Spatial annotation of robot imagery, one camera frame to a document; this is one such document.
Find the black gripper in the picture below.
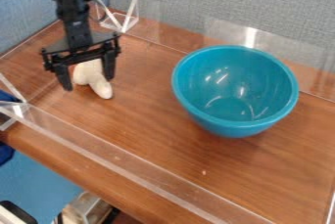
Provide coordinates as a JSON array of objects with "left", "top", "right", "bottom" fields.
[{"left": 41, "top": 20, "right": 121, "bottom": 91}]

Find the white toy mushroom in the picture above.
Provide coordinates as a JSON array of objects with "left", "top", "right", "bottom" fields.
[{"left": 74, "top": 59, "right": 113, "bottom": 100}]

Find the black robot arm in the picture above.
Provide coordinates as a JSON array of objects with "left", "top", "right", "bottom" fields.
[{"left": 41, "top": 0, "right": 121, "bottom": 91}]

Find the blue plastic bowl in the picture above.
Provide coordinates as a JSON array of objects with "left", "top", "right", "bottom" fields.
[{"left": 172, "top": 45, "right": 299, "bottom": 138}]

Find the blue object at left edge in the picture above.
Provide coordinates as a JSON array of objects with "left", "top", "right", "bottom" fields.
[{"left": 0, "top": 90, "right": 23, "bottom": 167}]

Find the clear acrylic front barrier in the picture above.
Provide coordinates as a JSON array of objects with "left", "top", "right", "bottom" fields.
[{"left": 0, "top": 73, "right": 273, "bottom": 224}]

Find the clear acrylic barrier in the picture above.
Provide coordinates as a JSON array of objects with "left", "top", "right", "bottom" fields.
[
  {"left": 128, "top": 0, "right": 335, "bottom": 102},
  {"left": 0, "top": 73, "right": 273, "bottom": 224}
]

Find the black white object bottom left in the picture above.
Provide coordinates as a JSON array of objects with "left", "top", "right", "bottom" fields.
[{"left": 0, "top": 201, "right": 38, "bottom": 224}]

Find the clear acrylic back barrier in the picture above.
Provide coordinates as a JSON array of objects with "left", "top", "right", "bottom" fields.
[{"left": 128, "top": 0, "right": 335, "bottom": 102}]

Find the clear acrylic corner bracket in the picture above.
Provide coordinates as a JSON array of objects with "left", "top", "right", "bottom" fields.
[{"left": 94, "top": 0, "right": 140, "bottom": 33}]

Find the metal table leg frame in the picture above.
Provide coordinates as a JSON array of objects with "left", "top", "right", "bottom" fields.
[{"left": 53, "top": 192, "right": 113, "bottom": 224}]

